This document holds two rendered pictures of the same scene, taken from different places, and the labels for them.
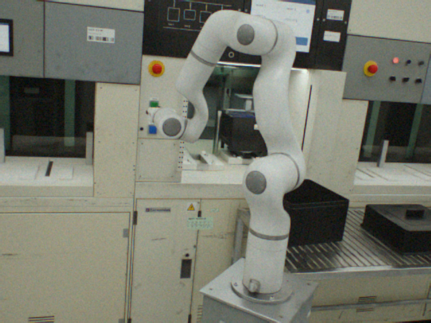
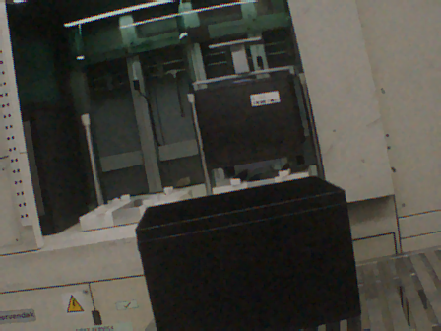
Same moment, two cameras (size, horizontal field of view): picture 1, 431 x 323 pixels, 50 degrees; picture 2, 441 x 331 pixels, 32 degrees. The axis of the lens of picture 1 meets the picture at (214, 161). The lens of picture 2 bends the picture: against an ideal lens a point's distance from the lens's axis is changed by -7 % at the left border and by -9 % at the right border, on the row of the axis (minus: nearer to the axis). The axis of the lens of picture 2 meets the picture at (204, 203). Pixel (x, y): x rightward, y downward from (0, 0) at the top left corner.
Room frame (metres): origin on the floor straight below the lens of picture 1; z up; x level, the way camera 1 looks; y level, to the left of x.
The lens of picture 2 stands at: (0.72, -0.83, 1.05)
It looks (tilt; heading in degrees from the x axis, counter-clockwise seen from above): 6 degrees down; 26
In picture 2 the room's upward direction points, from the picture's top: 11 degrees counter-clockwise
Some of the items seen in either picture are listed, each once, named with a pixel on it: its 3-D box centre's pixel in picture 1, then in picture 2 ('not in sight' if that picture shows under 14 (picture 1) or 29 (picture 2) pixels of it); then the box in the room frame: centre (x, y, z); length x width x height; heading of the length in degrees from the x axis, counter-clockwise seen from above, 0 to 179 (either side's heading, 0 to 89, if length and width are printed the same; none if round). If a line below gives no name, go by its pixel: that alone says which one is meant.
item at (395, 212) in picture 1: (412, 223); not in sight; (1.80, -0.84, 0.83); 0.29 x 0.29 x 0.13; 17
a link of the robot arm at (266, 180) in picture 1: (268, 196); not in sight; (1.26, -0.17, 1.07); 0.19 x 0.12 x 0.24; 146
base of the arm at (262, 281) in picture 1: (264, 260); not in sight; (1.29, -0.18, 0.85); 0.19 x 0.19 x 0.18
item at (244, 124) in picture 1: (245, 125); (250, 107); (2.43, -0.15, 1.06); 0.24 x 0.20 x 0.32; 106
